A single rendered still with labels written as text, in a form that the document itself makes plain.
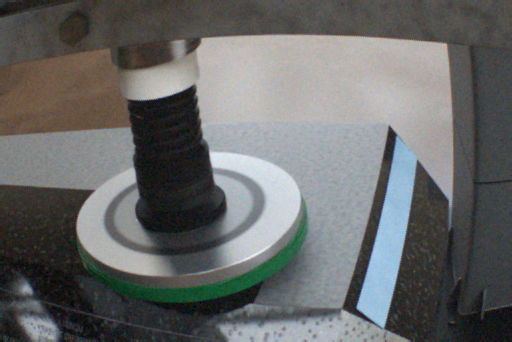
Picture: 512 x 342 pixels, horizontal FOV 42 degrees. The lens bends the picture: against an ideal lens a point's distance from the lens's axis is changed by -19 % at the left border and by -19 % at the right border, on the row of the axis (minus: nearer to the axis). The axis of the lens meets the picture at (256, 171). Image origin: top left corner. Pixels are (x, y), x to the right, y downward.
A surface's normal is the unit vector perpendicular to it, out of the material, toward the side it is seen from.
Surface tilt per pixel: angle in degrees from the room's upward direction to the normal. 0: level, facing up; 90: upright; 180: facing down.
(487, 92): 90
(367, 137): 0
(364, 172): 0
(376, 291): 46
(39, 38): 90
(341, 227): 0
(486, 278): 90
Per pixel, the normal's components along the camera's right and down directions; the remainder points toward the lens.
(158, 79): 0.17, 0.45
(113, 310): -0.29, -0.28
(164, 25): -0.12, 0.48
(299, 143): -0.11, -0.88
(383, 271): 0.61, -0.60
